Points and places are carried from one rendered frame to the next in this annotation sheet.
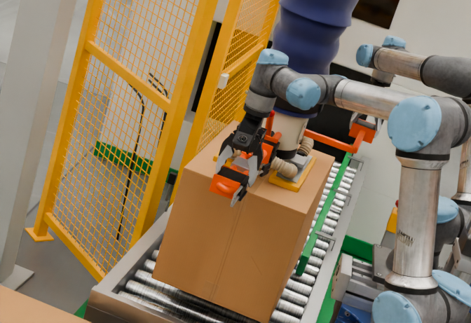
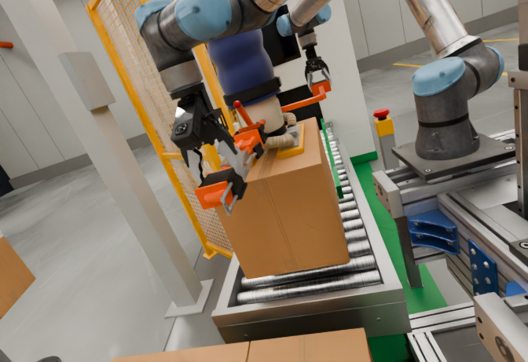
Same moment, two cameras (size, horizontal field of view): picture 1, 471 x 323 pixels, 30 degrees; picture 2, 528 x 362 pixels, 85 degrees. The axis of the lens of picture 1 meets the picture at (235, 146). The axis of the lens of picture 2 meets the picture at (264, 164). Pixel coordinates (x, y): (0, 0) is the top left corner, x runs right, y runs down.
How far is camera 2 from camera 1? 1.72 m
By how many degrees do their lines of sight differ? 5
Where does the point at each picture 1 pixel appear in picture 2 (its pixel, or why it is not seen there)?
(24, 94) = (132, 203)
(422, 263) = not seen: outside the picture
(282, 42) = (215, 51)
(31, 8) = (97, 157)
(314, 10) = not seen: hidden behind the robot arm
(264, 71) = (149, 31)
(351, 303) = (415, 211)
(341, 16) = not seen: outside the picture
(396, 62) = (308, 0)
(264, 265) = (317, 223)
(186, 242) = (250, 243)
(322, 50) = (247, 34)
